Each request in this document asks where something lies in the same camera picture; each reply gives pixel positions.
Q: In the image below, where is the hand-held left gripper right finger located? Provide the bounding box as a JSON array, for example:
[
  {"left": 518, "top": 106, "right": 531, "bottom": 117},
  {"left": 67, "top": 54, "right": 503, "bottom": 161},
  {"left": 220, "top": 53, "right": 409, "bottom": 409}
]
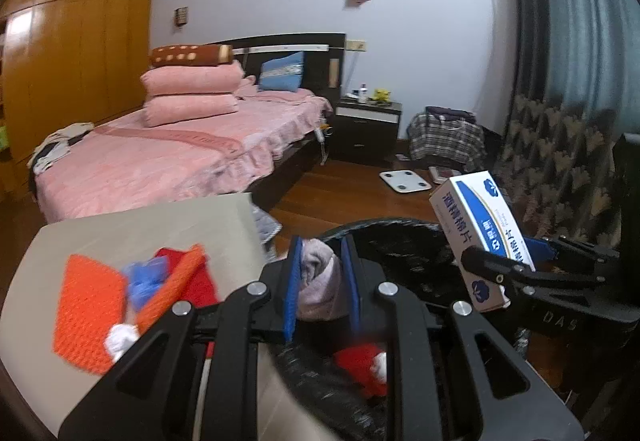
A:
[{"left": 341, "top": 235, "right": 586, "bottom": 441}]

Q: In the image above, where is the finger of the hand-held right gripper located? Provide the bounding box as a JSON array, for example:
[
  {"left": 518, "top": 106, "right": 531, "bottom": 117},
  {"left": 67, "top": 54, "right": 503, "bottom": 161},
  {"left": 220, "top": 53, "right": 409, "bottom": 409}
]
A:
[
  {"left": 460, "top": 246, "right": 540, "bottom": 308},
  {"left": 521, "top": 234, "right": 622, "bottom": 273}
]

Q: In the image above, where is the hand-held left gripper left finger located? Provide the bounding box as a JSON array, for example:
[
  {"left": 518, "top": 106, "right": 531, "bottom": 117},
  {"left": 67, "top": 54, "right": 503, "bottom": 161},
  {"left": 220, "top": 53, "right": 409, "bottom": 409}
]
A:
[{"left": 59, "top": 235, "right": 304, "bottom": 441}]

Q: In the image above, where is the pinkish grey cloth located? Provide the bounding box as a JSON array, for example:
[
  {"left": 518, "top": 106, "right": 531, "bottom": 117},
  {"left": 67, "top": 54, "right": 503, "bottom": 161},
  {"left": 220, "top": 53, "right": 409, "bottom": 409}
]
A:
[{"left": 299, "top": 238, "right": 346, "bottom": 322}]

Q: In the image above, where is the trash bin with black bag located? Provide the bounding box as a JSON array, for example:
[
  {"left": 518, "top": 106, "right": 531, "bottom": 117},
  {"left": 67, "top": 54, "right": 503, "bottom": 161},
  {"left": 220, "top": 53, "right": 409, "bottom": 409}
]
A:
[{"left": 272, "top": 218, "right": 536, "bottom": 441}]

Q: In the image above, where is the blue and white carton box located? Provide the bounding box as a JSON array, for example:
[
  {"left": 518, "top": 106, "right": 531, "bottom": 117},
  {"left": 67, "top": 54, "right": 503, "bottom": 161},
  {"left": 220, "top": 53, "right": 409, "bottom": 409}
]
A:
[{"left": 429, "top": 170, "right": 537, "bottom": 314}]

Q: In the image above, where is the red cloth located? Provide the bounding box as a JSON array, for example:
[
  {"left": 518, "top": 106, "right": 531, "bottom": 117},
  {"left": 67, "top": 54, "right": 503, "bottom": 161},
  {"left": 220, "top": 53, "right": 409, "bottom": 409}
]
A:
[{"left": 152, "top": 247, "right": 221, "bottom": 309}]

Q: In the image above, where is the orange knit cloth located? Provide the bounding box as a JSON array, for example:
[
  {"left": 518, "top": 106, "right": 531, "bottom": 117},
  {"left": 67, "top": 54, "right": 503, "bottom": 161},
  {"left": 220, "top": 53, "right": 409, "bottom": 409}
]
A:
[
  {"left": 52, "top": 253, "right": 128, "bottom": 374},
  {"left": 135, "top": 243, "right": 208, "bottom": 327}
]

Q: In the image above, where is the blue plastic bag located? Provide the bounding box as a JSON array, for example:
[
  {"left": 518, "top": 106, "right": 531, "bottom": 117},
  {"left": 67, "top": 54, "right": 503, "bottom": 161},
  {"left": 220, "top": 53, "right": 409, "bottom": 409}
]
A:
[{"left": 122, "top": 257, "right": 168, "bottom": 312}]

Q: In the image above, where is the grey patterned mat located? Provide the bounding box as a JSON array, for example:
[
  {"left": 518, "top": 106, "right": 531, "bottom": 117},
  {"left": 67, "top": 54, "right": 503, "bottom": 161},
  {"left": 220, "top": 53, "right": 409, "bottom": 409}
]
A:
[{"left": 250, "top": 206, "right": 281, "bottom": 247}]

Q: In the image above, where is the red cloth scrap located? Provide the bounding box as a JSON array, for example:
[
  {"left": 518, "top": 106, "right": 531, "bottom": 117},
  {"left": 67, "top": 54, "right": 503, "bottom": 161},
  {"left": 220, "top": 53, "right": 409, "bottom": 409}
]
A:
[{"left": 334, "top": 345, "right": 391, "bottom": 399}]

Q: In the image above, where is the pair of slippers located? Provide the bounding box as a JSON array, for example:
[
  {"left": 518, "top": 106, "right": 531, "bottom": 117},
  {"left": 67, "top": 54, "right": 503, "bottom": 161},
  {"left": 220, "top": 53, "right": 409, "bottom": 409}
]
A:
[{"left": 429, "top": 165, "right": 463, "bottom": 182}]

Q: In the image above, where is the white bathroom scale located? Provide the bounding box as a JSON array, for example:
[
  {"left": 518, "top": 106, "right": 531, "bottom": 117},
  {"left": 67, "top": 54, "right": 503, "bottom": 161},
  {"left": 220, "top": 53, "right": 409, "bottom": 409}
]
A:
[{"left": 379, "top": 168, "right": 432, "bottom": 194}]

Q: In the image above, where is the plaid clothing pile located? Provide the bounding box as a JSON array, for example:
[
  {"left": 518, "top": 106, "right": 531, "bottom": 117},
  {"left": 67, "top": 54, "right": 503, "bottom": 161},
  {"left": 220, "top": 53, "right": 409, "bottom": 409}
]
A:
[{"left": 409, "top": 106, "right": 488, "bottom": 172}]

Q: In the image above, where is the dark nightstand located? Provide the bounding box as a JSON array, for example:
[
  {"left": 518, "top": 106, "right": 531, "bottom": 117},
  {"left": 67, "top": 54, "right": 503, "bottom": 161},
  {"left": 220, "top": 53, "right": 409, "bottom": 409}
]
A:
[{"left": 334, "top": 96, "right": 403, "bottom": 162}]

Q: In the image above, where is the bed with pink cover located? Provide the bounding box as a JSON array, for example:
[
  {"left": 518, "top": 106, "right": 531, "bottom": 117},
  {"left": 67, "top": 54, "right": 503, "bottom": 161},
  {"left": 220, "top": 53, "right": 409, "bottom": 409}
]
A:
[{"left": 30, "top": 76, "right": 333, "bottom": 224}]

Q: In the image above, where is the grey patterned curtain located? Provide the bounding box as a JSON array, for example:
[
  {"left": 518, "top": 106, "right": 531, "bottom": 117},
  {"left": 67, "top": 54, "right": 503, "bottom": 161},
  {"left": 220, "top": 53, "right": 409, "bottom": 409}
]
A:
[{"left": 500, "top": 0, "right": 640, "bottom": 242}]

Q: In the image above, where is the pink pillow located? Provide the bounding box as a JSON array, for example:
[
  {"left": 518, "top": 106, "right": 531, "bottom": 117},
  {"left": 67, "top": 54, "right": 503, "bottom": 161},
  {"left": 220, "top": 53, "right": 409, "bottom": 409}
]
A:
[
  {"left": 140, "top": 61, "right": 246, "bottom": 97},
  {"left": 142, "top": 92, "right": 240, "bottom": 128}
]

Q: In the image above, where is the blue cushion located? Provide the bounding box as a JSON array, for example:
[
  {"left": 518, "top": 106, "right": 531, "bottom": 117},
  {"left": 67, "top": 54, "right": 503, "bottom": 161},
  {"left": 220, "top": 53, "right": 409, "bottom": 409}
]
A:
[{"left": 257, "top": 51, "right": 306, "bottom": 92}]

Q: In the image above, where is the brown dotted bolster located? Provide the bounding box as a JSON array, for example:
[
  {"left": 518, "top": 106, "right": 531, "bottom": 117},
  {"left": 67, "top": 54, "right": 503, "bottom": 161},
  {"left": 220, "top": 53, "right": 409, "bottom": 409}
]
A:
[{"left": 149, "top": 44, "right": 234, "bottom": 68}]

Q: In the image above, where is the pile of clothes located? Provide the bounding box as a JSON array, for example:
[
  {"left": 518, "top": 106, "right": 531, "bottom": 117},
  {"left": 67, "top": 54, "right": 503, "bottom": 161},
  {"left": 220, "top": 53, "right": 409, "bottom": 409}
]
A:
[{"left": 27, "top": 122, "right": 96, "bottom": 172}]

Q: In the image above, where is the wooden wardrobe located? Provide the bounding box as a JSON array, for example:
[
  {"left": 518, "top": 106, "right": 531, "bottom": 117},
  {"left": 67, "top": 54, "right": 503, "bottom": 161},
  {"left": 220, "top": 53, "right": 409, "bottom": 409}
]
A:
[{"left": 0, "top": 0, "right": 156, "bottom": 202}]

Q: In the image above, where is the dark wooden bed frame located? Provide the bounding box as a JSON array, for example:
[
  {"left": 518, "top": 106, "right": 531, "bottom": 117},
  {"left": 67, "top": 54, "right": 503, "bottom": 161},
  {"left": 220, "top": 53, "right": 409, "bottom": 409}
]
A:
[{"left": 202, "top": 32, "right": 347, "bottom": 214}]

